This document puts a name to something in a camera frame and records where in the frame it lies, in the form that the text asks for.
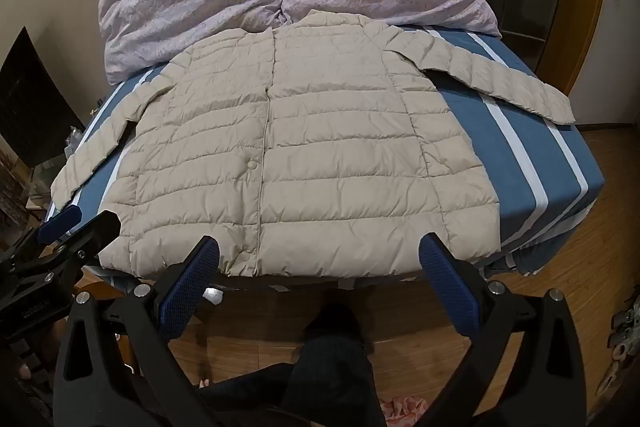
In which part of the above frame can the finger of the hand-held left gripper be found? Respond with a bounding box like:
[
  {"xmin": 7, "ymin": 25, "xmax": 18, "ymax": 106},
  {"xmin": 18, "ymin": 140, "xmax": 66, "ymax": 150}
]
[
  {"xmin": 59, "ymin": 209, "xmax": 123, "ymax": 269},
  {"xmin": 37, "ymin": 206, "xmax": 84, "ymax": 244}
]

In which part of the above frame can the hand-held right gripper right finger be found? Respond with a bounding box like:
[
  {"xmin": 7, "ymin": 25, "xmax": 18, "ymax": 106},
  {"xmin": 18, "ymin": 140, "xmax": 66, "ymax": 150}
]
[{"xmin": 417, "ymin": 232, "xmax": 588, "ymax": 427}]

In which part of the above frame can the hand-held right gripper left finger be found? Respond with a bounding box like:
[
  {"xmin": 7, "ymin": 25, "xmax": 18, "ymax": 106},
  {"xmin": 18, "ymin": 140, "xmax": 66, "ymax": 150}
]
[{"xmin": 52, "ymin": 234, "xmax": 223, "ymax": 427}]

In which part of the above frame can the beige puffer jacket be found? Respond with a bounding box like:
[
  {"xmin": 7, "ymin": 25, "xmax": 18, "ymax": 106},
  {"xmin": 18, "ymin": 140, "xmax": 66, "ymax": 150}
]
[{"xmin": 50, "ymin": 9, "xmax": 576, "ymax": 279}]

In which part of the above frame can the cluttered side table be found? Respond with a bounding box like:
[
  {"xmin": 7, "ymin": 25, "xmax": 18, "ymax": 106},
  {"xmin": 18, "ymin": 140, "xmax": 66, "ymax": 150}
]
[{"xmin": 27, "ymin": 107, "xmax": 98, "ymax": 210}]

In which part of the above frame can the black flat screen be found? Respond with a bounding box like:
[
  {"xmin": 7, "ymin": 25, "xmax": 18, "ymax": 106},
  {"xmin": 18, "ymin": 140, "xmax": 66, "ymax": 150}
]
[{"xmin": 0, "ymin": 27, "xmax": 90, "ymax": 170}]

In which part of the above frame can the pink patterned cloth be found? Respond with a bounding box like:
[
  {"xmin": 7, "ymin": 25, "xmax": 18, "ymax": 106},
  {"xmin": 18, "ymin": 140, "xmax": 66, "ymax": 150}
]
[{"xmin": 377, "ymin": 399, "xmax": 431, "ymax": 427}]

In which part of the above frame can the person's dark trouser leg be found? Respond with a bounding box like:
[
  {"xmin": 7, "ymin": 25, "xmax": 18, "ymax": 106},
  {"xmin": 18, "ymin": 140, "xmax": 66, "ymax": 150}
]
[{"xmin": 197, "ymin": 299, "xmax": 388, "ymax": 427}]

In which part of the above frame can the grey metal hardware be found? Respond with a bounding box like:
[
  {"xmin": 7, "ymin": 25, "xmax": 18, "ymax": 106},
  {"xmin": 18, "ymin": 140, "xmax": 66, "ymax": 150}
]
[{"xmin": 606, "ymin": 294, "xmax": 640, "ymax": 400}]

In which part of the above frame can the wooden door frame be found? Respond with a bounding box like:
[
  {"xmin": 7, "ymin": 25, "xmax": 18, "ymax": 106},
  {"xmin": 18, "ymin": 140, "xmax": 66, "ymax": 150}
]
[{"xmin": 540, "ymin": 0, "xmax": 610, "ymax": 96}]

